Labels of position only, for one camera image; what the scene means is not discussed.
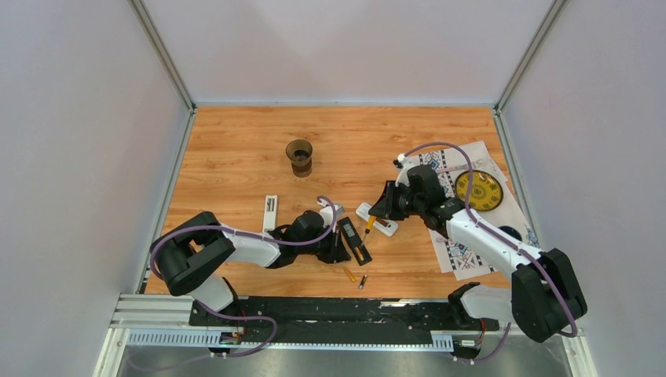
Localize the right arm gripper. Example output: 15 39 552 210
369 181 425 221

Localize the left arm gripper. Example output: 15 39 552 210
297 224 352 264

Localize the yellow handled screwdriver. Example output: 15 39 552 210
361 215 377 245

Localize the small white remote control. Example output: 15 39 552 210
262 195 278 232

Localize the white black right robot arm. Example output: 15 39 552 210
368 165 588 342

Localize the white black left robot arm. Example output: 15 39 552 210
149 205 371 326

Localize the brown translucent plastic cup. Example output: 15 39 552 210
285 139 313 178

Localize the metal fork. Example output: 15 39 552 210
436 161 481 173

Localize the yellow patterned plate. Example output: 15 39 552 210
454 170 504 212

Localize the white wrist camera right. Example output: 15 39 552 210
393 153 416 187

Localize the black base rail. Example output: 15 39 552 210
188 296 500 345

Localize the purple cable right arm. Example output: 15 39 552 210
403 141 580 364

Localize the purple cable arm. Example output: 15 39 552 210
149 195 338 360
403 141 580 364

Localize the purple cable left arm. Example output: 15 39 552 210
149 195 338 360

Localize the aluminium frame rail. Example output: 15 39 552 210
106 294 584 352

